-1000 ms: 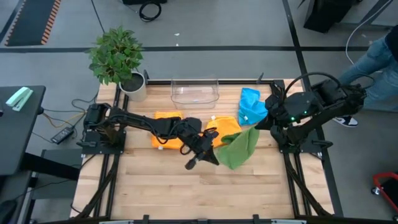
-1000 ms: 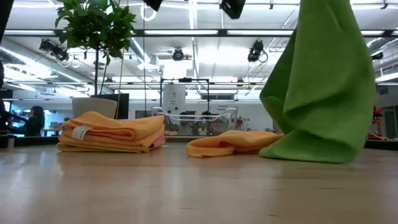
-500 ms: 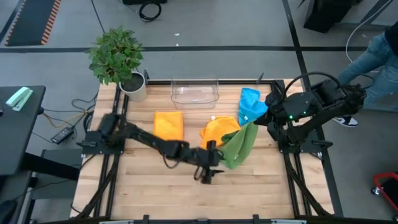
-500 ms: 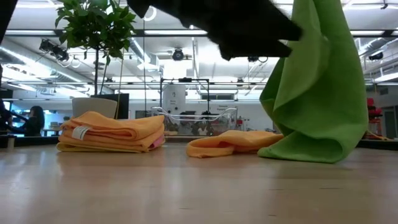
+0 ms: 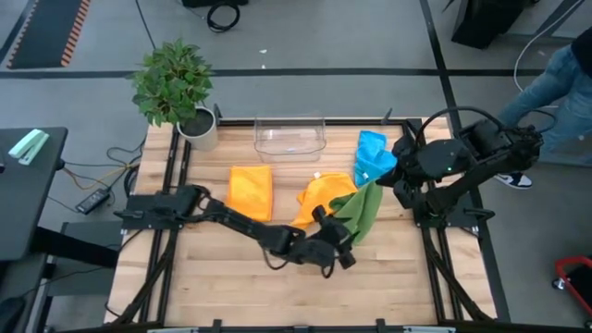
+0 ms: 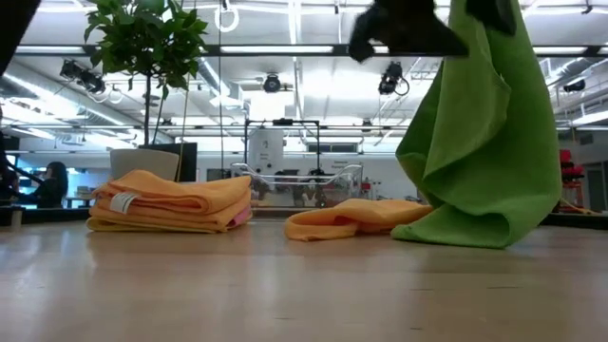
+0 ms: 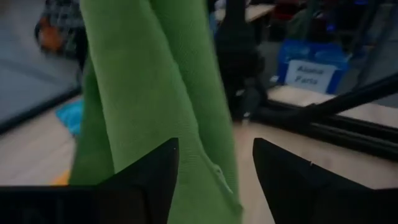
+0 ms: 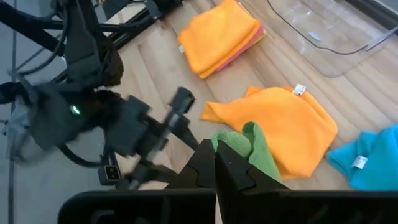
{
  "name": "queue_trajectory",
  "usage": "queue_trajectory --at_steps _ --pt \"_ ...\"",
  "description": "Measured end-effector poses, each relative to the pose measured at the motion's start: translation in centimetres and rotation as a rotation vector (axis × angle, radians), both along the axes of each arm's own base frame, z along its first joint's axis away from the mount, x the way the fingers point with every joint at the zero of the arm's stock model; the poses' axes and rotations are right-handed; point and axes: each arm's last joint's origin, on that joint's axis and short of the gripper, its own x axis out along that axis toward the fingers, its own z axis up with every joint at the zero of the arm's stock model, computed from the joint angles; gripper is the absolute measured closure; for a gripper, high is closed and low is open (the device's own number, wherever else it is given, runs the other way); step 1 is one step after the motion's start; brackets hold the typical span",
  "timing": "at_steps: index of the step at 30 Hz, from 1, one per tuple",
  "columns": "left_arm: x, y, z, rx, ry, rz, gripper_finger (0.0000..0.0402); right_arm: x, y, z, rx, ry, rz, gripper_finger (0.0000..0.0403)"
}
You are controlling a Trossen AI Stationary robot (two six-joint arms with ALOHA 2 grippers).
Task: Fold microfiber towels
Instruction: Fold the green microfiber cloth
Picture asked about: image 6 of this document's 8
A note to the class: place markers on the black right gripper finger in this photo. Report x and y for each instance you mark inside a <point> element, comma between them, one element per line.
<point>496,14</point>
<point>404,28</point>

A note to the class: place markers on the green microfiber towel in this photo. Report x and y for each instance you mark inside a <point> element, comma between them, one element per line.
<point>489,142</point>

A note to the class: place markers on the orange microfiber towel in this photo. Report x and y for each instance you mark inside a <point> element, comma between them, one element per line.
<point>180,190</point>
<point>351,216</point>
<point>199,219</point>

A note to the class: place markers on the pink microfiber towel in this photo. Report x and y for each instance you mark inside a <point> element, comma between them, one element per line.
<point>241,217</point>

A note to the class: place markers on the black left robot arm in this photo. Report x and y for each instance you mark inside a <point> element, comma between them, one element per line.
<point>14,24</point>

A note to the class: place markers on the small black ceiling device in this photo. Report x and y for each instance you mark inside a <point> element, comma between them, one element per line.
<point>574,86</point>

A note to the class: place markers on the shelf with red bins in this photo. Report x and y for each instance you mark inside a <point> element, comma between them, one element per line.
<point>570,171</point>

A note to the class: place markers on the clear plastic bin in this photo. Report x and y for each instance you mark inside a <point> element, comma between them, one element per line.
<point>304,190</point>

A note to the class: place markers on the green leafy plant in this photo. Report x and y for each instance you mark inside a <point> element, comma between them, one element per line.
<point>147,38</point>

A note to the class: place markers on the white plant pot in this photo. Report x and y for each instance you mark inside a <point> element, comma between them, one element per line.
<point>142,164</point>

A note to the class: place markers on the black ceiling-hung device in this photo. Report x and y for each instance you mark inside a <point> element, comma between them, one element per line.
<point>83,76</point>

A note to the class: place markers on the person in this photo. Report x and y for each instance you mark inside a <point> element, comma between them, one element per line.
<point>52,187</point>

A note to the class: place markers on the black hanging camera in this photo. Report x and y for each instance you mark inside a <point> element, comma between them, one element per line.
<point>390,76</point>

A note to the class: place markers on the round black ceiling camera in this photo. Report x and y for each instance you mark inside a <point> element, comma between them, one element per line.
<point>271,84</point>

